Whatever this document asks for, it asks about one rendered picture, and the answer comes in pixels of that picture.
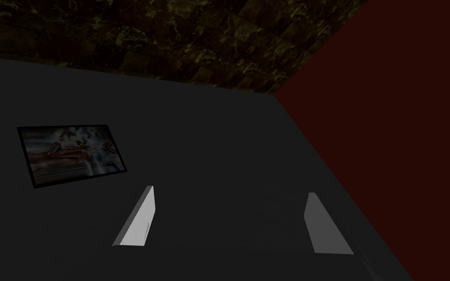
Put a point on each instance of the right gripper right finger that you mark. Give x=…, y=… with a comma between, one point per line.
x=324, y=230

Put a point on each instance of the dark framed wall picture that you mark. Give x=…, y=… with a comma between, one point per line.
x=70, y=154

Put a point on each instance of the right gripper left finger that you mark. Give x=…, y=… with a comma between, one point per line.
x=139, y=226

